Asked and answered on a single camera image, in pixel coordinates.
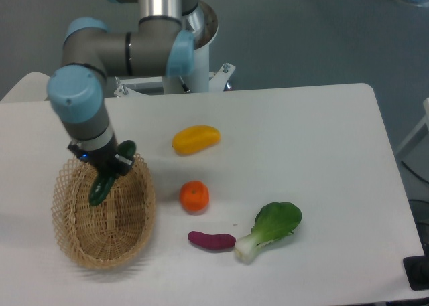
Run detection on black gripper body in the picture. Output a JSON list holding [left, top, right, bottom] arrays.
[[68, 137, 120, 167]]

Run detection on green cucumber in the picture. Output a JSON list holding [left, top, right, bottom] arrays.
[[88, 140, 137, 206]]

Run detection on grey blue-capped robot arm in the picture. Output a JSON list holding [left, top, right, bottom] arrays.
[[47, 0, 198, 177]]

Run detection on woven wicker basket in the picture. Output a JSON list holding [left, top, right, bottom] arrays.
[[51, 154, 156, 269]]

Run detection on yellow mango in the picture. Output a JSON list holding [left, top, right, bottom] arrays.
[[172, 125, 221, 155]]

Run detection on orange tangerine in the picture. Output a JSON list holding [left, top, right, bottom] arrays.
[[179, 181, 210, 213]]

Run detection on white chair backrest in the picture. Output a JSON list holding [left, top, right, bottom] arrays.
[[1, 72, 50, 104]]

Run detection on purple sweet potato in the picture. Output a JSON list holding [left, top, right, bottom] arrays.
[[188, 231, 236, 251]]

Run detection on green bok choy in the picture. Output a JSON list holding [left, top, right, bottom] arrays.
[[234, 202, 302, 264]]

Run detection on white furniture at right edge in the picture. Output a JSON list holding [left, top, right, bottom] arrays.
[[395, 98, 428, 160]]

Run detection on black device at table edge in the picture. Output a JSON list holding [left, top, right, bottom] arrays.
[[403, 256, 428, 291]]

